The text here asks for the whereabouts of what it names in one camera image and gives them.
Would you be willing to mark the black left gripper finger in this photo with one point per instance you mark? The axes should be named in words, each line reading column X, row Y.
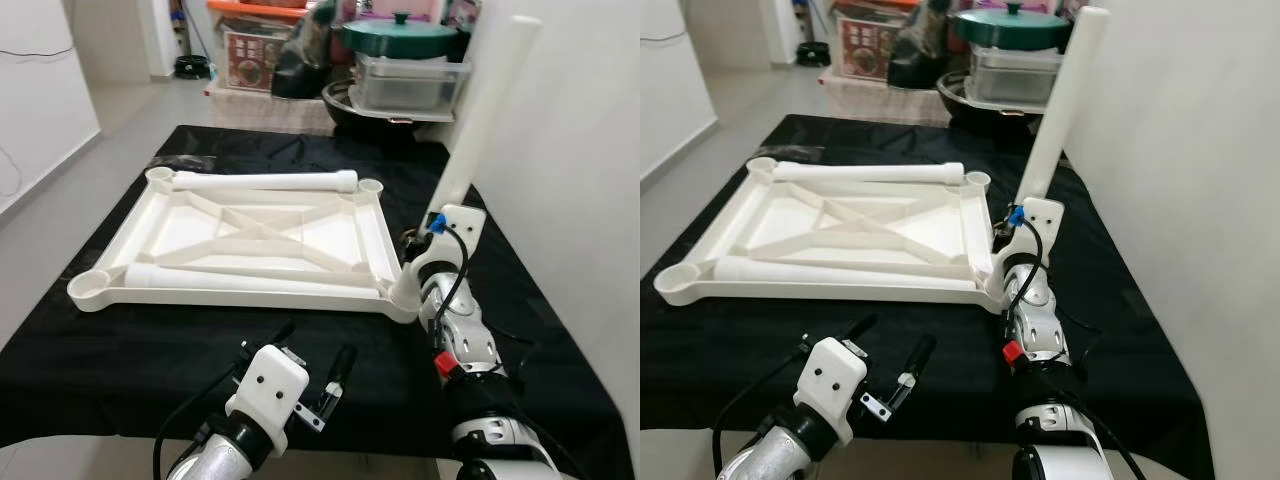
column 342, row 370
column 855, row 328
column 918, row 360
column 272, row 336

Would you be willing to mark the white plastic children table top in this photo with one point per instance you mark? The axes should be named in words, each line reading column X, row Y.
column 800, row 225
column 180, row 230

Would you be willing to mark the black tablecloth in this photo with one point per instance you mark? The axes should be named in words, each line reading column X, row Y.
column 740, row 360
column 150, row 360

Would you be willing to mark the black wok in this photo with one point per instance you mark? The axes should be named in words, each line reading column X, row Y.
column 960, row 100
column 340, row 105

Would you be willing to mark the clear plastic storage box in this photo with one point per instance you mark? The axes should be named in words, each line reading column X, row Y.
column 1010, row 75
column 410, row 85

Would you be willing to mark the clear tape strip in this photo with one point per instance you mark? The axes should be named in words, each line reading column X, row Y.
column 182, row 161
column 820, row 149

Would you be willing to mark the beige woven mat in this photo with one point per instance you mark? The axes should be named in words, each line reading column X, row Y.
column 880, row 100
column 270, row 112

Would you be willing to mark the green lidded pot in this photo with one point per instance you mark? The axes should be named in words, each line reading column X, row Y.
column 400, row 38
column 1010, row 28

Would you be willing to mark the black floor item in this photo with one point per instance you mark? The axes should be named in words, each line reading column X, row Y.
column 192, row 68
column 815, row 55

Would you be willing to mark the orange lidded storage box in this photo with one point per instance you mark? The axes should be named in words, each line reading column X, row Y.
column 250, row 8
column 870, row 5

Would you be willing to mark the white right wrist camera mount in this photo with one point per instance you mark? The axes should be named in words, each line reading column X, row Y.
column 455, row 225

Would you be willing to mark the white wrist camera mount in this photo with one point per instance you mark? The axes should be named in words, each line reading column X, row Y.
column 830, row 380
column 455, row 225
column 265, row 385

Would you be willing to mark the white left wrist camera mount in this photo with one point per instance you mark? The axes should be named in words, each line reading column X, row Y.
column 265, row 385
column 830, row 380

